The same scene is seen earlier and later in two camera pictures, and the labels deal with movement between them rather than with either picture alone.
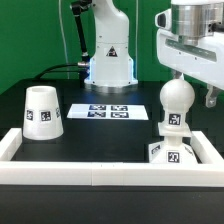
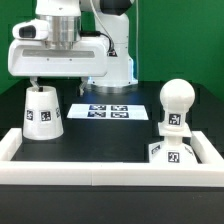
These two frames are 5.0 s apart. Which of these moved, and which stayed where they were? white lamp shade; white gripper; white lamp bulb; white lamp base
Moved: white gripper
Stayed: white lamp bulb; white lamp shade; white lamp base
